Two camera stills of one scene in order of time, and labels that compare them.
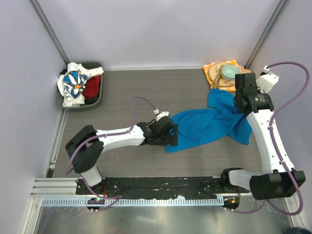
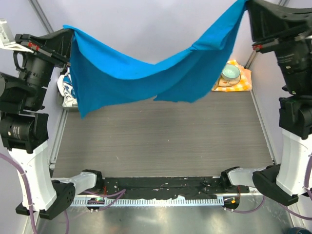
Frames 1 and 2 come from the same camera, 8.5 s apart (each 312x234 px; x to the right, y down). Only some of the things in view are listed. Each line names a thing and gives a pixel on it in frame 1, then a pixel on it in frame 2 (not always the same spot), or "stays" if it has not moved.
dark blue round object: x=298 y=230 stays
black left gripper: x=171 y=140 → x=56 y=45
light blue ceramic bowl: x=229 y=71 stays
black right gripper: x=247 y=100 → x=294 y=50
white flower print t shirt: x=71 y=84 stays
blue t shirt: x=198 y=126 → x=192 y=76
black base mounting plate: x=164 y=186 stays
